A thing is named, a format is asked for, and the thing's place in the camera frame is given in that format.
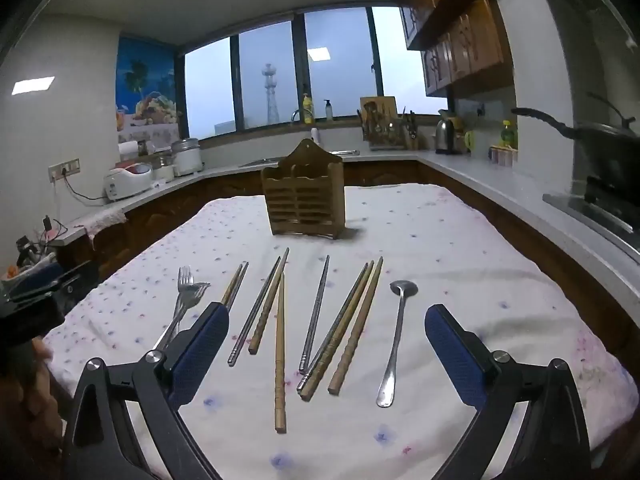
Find wooden cutting board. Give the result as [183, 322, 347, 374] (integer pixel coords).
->
[359, 95, 398, 131]

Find steel electric kettle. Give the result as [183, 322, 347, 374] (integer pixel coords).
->
[434, 109, 464, 156]

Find white pot with steel lid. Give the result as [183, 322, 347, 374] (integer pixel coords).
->
[171, 137, 204, 177]

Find tangled cables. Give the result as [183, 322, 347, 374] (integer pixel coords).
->
[14, 214, 71, 267]

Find kitchen window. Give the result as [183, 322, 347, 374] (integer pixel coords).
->
[181, 5, 452, 140]

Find row of spice jars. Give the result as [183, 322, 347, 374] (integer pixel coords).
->
[489, 144, 517, 168]

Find white kitchen countertop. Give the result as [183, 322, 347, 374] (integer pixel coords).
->
[49, 149, 640, 311]

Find black wok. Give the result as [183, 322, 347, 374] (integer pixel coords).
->
[510, 92, 640, 198]

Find steel chopstick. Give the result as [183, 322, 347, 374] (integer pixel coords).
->
[227, 261, 250, 311]
[296, 261, 370, 392]
[228, 256, 282, 366]
[298, 254, 331, 373]

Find glass jar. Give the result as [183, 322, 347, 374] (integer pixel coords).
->
[152, 152, 175, 182]

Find white rice cooker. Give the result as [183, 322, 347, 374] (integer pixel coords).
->
[103, 162, 154, 202]

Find white floral tablecloth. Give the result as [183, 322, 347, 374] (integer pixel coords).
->
[42, 182, 640, 480]

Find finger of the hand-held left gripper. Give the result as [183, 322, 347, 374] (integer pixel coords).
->
[49, 260, 100, 307]

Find wooden utensil holder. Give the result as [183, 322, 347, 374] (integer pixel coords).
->
[261, 138, 346, 239]

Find steel fork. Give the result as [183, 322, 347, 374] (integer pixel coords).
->
[152, 266, 195, 351]
[167, 282, 212, 341]

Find wooden wall cabinets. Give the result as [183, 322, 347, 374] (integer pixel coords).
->
[391, 0, 517, 97]

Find gas stove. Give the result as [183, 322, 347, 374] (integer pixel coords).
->
[542, 175, 640, 252]

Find radio tower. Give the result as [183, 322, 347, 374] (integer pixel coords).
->
[261, 63, 280, 125]

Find person's left hand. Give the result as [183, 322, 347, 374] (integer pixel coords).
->
[31, 336, 57, 376]

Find steel spoon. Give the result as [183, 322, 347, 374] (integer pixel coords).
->
[376, 280, 419, 408]

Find lace cloth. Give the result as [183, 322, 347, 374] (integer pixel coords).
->
[81, 207, 127, 242]

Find dish rack with utensils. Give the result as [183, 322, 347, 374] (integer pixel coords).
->
[356, 106, 407, 152]

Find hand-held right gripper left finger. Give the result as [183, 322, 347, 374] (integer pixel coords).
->
[60, 301, 231, 480]

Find wooden chopstick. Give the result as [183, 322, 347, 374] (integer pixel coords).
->
[273, 271, 288, 434]
[220, 261, 246, 308]
[248, 247, 291, 354]
[299, 260, 376, 402]
[327, 256, 385, 395]

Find knife block with knives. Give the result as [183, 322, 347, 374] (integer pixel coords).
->
[401, 109, 422, 151]

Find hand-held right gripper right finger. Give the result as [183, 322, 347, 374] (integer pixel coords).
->
[424, 304, 593, 480]

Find tropical fruit wall poster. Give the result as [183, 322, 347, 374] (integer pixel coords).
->
[116, 36, 179, 145]

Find white wall socket with plug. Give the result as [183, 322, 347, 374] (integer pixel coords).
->
[456, 99, 487, 119]

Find wall power outlet strip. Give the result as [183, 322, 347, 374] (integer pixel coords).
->
[48, 158, 81, 181]

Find black power cable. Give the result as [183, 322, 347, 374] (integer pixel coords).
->
[61, 172, 107, 202]

